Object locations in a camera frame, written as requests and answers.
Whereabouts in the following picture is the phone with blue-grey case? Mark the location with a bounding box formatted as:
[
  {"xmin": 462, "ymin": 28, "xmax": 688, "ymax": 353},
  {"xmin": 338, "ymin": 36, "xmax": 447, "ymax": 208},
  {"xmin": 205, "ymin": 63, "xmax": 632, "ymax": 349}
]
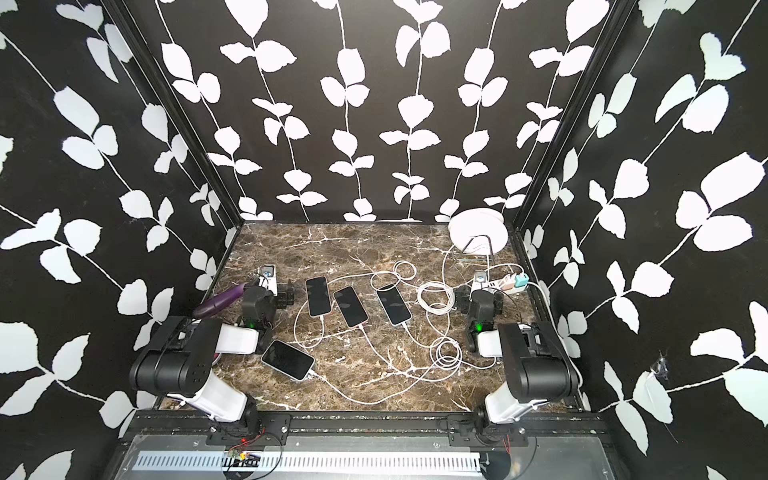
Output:
[{"xmin": 305, "ymin": 277, "xmax": 332, "ymax": 318}]

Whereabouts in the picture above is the white charging cable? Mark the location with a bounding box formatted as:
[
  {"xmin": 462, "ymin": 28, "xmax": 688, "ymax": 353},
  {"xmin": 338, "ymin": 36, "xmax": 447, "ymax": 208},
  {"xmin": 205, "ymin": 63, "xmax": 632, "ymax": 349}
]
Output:
[
  {"xmin": 395, "ymin": 320, "xmax": 499, "ymax": 376},
  {"xmin": 416, "ymin": 280, "xmax": 456, "ymax": 317}
]

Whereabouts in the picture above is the phone with white case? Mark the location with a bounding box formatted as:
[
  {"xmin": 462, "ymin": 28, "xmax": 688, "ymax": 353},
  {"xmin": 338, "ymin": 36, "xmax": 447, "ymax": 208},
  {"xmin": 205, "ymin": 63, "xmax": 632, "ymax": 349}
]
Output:
[{"xmin": 261, "ymin": 340, "xmax": 315, "ymax": 381}]

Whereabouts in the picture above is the phone with mint case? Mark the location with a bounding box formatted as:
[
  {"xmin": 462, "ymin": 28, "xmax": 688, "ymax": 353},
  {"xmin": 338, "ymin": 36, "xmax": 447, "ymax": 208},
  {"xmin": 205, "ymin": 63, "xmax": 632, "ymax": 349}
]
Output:
[{"xmin": 377, "ymin": 284, "xmax": 412, "ymax": 326}]

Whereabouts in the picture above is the phone with pink case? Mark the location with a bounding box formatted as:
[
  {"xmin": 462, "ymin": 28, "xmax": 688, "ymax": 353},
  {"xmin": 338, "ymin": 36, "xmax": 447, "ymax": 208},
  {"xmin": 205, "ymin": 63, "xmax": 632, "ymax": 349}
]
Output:
[{"xmin": 334, "ymin": 286, "xmax": 369, "ymax": 328}]

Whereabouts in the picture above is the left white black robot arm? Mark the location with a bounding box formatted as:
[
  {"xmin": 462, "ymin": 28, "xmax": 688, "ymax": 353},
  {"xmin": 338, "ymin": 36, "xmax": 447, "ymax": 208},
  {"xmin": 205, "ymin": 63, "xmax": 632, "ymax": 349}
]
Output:
[{"xmin": 129, "ymin": 277, "xmax": 295, "ymax": 427}]

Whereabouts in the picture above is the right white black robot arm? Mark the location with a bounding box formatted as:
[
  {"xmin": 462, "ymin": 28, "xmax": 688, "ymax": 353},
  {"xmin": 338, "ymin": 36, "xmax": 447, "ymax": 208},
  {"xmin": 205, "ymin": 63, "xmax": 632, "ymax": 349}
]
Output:
[{"xmin": 455, "ymin": 286, "xmax": 579, "ymax": 425}]

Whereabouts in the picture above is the white power strip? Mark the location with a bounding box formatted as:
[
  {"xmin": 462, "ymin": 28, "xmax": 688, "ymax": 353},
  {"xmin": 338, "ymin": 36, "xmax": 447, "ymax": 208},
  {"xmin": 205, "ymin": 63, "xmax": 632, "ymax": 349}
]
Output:
[{"xmin": 470, "ymin": 271, "xmax": 529, "ymax": 294}]

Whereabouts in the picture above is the purple eggplant toy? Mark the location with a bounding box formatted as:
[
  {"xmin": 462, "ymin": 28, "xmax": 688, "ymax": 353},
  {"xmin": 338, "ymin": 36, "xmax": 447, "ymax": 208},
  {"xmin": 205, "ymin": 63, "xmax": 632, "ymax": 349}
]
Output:
[{"xmin": 192, "ymin": 284, "xmax": 246, "ymax": 319}]

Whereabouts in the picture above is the white round plate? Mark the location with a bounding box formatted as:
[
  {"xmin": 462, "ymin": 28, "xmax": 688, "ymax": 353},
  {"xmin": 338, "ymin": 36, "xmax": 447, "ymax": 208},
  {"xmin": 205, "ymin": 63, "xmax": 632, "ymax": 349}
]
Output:
[{"xmin": 448, "ymin": 208, "xmax": 509, "ymax": 256}]

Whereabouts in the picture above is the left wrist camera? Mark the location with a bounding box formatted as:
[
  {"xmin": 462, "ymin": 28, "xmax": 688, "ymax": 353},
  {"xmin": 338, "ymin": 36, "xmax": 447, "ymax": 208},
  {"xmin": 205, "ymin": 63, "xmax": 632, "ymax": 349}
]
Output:
[{"xmin": 258, "ymin": 264, "xmax": 278, "ymax": 295}]

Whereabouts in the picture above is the coiled white charging cable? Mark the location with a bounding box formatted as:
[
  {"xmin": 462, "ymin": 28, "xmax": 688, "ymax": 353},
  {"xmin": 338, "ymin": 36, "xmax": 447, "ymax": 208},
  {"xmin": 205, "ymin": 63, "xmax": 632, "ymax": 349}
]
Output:
[{"xmin": 416, "ymin": 280, "xmax": 456, "ymax": 317}]

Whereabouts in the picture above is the bundled white cable lower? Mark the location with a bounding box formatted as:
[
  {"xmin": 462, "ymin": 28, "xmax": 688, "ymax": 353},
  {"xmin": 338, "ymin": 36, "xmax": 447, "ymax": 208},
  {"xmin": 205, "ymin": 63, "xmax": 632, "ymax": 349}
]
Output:
[{"xmin": 431, "ymin": 337, "xmax": 464, "ymax": 372}]

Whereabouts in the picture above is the white perforated cable duct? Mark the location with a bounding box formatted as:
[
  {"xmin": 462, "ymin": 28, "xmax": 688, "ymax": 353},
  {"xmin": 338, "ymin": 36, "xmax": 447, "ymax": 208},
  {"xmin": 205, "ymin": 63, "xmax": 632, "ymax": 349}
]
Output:
[{"xmin": 130, "ymin": 451, "xmax": 481, "ymax": 475}]

